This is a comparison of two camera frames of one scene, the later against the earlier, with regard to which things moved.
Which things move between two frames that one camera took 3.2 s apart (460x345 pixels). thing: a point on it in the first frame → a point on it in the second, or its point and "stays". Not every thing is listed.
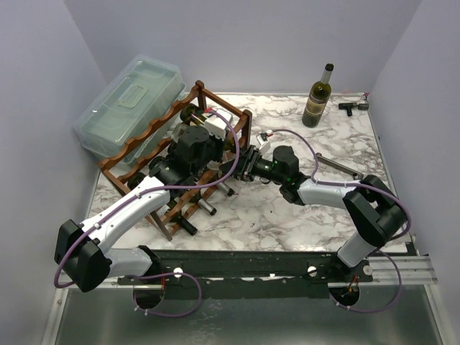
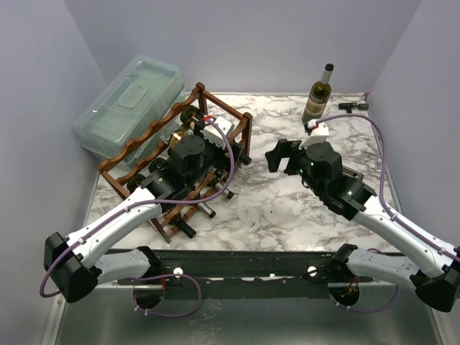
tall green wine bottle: x=315 y=106 stays
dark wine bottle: x=226 y=189 stays
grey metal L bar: x=356 y=175 stays
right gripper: x=246 y=164 → x=289 y=158
